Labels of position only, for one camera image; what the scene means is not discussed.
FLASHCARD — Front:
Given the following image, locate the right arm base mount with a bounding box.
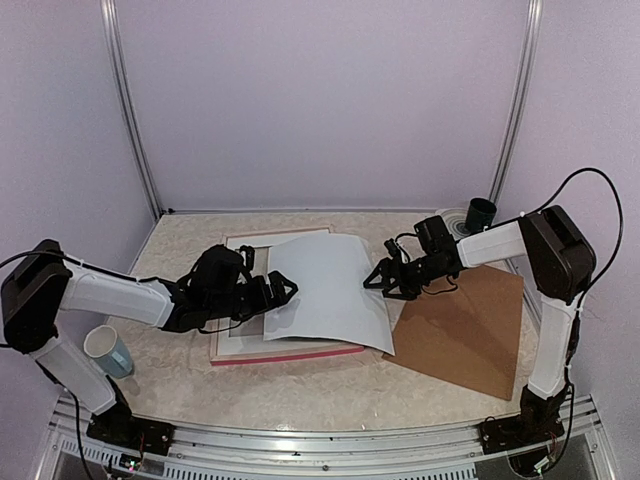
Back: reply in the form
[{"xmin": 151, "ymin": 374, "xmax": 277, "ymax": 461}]
[{"xmin": 478, "ymin": 386, "xmax": 568, "ymax": 454}]

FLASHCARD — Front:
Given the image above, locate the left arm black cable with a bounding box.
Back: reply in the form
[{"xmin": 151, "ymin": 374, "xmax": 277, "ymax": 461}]
[{"xmin": 0, "ymin": 249, "xmax": 66, "ymax": 351}]

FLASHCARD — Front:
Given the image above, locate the landscape photo print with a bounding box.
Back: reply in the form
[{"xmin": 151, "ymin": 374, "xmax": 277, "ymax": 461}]
[{"xmin": 264, "ymin": 233, "xmax": 395, "ymax": 355}]

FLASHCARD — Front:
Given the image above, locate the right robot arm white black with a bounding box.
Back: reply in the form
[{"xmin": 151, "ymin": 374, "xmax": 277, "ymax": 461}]
[{"xmin": 363, "ymin": 205, "xmax": 596, "ymax": 444}]

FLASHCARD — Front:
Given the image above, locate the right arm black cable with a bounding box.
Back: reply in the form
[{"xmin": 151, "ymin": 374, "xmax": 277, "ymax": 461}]
[{"xmin": 519, "ymin": 167, "xmax": 625, "ymax": 311}]

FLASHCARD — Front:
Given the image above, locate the white round coaster plate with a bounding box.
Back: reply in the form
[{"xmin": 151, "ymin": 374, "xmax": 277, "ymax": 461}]
[{"xmin": 435, "ymin": 208, "xmax": 470, "ymax": 239}]

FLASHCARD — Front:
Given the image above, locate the brown backing board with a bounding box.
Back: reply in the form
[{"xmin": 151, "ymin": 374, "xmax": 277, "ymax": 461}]
[{"xmin": 383, "ymin": 266, "xmax": 524, "ymax": 400}]

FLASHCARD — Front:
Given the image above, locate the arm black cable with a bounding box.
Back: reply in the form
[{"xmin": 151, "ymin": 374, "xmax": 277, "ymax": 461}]
[
  {"xmin": 0, "ymin": 249, "xmax": 66, "ymax": 351},
  {"xmin": 519, "ymin": 167, "xmax": 625, "ymax": 311}
]

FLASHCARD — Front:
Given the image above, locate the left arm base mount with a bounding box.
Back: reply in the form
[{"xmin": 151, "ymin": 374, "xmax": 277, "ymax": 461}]
[{"xmin": 87, "ymin": 397, "xmax": 175, "ymax": 456}]

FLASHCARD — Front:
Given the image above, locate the white mat board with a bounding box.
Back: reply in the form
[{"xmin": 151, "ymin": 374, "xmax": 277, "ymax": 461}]
[{"xmin": 214, "ymin": 229, "xmax": 331, "ymax": 359}]

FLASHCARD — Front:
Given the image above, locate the light blue mug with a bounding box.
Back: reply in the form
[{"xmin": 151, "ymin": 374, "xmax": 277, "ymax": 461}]
[{"xmin": 83, "ymin": 325, "xmax": 134, "ymax": 379}]

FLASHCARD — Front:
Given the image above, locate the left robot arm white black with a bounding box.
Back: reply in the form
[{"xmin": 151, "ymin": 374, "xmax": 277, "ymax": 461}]
[{"xmin": 1, "ymin": 239, "xmax": 298, "ymax": 445}]

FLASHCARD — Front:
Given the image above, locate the right aluminium post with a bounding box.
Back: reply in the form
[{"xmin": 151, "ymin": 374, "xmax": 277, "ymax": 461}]
[{"xmin": 489, "ymin": 0, "xmax": 544, "ymax": 204}]

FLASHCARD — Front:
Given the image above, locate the wooden picture frame pink edge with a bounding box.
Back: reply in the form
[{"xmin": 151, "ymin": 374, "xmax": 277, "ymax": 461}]
[{"xmin": 208, "ymin": 225, "xmax": 366, "ymax": 367}]

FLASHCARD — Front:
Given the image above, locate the dark green cup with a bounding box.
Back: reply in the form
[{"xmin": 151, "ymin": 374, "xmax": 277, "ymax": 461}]
[{"xmin": 464, "ymin": 197, "xmax": 497, "ymax": 234}]

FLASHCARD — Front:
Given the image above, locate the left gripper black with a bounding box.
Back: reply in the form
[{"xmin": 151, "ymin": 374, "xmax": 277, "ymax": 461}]
[{"xmin": 207, "ymin": 270, "xmax": 298, "ymax": 322}]

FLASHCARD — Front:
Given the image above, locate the front aluminium rail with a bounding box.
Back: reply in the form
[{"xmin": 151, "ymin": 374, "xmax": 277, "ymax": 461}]
[{"xmin": 34, "ymin": 394, "xmax": 616, "ymax": 480}]

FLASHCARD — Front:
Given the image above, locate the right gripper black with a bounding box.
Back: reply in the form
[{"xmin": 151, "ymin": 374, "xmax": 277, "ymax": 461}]
[{"xmin": 364, "ymin": 253, "xmax": 448, "ymax": 300}]

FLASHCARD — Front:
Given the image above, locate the left aluminium post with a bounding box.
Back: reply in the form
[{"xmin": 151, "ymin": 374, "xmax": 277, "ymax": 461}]
[{"xmin": 100, "ymin": 0, "xmax": 165, "ymax": 221}]

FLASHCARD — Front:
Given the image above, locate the aluminium post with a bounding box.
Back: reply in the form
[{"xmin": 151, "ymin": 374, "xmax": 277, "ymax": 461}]
[
  {"xmin": 489, "ymin": 0, "xmax": 544, "ymax": 204},
  {"xmin": 100, "ymin": 0, "xmax": 165, "ymax": 221}
]

